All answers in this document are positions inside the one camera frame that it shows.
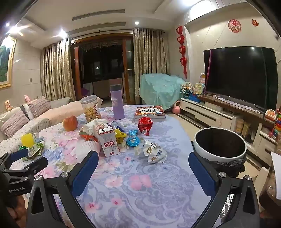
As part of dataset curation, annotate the gold framed landscape painting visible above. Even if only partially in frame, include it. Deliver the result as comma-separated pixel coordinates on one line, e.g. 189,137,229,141
0,37,17,89

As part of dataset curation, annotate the teal furniture cover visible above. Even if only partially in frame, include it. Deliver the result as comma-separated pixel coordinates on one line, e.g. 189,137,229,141
139,73,187,111

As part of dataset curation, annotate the beige patterned curtain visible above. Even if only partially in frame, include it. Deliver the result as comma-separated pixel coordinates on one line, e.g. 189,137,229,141
133,27,168,105
40,38,76,102

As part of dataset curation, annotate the wooden framed glass door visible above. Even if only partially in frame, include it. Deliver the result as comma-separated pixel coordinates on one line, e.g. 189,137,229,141
70,36,135,105

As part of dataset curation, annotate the round red wall decal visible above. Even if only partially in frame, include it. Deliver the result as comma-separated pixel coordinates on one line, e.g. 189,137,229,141
228,19,242,33

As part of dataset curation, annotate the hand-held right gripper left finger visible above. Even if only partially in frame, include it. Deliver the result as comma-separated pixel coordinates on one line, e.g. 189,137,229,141
26,151,99,228

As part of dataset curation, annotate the orange snack wrapper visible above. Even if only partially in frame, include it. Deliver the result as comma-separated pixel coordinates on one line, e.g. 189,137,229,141
79,132,99,143

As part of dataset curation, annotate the stack of colourful books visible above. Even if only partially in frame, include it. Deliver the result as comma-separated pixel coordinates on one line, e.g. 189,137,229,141
133,105,167,123

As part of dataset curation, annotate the purple drink bottle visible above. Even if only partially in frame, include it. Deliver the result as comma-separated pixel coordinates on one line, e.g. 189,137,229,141
110,84,125,120

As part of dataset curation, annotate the red apple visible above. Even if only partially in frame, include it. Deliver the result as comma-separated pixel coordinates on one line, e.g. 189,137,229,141
63,115,78,132

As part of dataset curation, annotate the white foam fruit net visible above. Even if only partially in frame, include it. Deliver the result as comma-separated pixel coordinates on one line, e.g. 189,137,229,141
74,140,101,154

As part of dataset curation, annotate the red crumpled wrapper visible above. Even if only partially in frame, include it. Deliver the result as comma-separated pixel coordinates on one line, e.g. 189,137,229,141
138,117,154,135

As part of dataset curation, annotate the pink striped pillow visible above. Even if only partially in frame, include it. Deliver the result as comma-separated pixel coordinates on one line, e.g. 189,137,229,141
0,109,30,138
27,96,52,118

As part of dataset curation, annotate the yellow plastic piece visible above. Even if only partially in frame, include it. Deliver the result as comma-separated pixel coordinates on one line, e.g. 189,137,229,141
21,134,36,148

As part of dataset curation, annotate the light blue snack packet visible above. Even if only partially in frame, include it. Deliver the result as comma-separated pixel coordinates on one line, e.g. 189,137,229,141
126,130,139,147

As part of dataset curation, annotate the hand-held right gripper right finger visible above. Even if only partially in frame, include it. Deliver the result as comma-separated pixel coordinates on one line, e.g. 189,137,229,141
188,151,260,228

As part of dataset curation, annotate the white trash bin black liner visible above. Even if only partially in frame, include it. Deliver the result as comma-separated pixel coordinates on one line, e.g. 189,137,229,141
193,128,247,178

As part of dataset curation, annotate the white milk carton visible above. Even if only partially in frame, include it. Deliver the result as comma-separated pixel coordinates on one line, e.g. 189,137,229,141
97,126,121,158

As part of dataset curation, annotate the floral tablecloth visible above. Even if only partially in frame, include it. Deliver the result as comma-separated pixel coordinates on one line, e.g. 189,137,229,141
0,105,222,228

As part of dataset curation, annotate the black flat television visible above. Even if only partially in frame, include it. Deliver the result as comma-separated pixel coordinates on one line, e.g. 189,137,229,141
203,46,278,113

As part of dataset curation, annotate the crumpled white paper bag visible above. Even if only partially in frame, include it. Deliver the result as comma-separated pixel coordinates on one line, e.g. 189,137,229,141
81,118,110,137

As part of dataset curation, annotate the yellow crumpled wrapper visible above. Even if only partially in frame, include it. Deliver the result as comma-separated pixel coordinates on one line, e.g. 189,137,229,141
114,129,127,144

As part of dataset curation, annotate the white television stand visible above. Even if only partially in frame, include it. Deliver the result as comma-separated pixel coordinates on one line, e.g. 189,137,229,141
180,96,281,155

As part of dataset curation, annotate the ferris wheel toy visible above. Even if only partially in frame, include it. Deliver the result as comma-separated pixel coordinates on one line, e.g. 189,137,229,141
180,82,195,100

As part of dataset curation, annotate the colourful toy house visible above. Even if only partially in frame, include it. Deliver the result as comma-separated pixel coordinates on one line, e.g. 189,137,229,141
194,83,206,96

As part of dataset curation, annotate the white paper sheet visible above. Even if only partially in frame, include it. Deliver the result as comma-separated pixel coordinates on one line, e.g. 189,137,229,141
271,151,281,183

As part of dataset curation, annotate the stacking ring toy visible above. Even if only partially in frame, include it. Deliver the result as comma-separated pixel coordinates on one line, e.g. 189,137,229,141
273,107,281,139

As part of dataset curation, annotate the clear jar of round snacks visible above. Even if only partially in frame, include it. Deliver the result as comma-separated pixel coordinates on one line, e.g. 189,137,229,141
80,95,102,123

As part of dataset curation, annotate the green drink carton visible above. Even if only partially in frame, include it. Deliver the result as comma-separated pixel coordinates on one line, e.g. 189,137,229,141
21,140,45,162

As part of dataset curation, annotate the white crumpled wrapper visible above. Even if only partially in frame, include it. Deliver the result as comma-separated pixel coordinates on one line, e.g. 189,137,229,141
143,140,167,165

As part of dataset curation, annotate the light covered sofa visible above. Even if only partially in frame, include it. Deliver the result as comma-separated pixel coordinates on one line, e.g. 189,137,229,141
0,96,103,149

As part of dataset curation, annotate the red hanging knot decoration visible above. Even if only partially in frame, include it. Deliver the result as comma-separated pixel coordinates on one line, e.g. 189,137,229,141
177,26,188,79

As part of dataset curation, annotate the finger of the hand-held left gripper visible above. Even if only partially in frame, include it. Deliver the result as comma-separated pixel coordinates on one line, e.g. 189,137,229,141
0,149,29,170
2,156,49,176

